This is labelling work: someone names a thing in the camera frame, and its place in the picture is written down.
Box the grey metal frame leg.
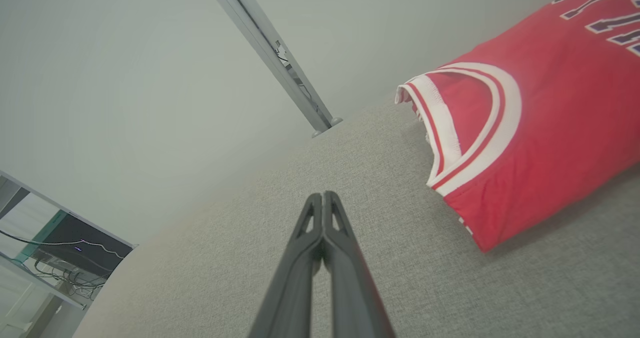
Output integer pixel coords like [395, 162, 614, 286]
[0, 170, 138, 311]

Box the grey partition panel post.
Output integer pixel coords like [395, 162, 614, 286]
[200, 0, 344, 139]

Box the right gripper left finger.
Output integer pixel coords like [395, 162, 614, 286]
[247, 192, 326, 338]

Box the black panel under desk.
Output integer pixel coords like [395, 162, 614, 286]
[42, 214, 132, 276]

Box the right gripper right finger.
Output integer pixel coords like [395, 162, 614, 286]
[322, 191, 396, 338]

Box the tangled black cable bundle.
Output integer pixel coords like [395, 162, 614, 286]
[32, 260, 107, 301]

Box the red mesh basketball jersey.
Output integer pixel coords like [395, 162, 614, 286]
[393, 0, 640, 253]

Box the white cable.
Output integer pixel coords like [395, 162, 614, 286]
[0, 229, 126, 260]

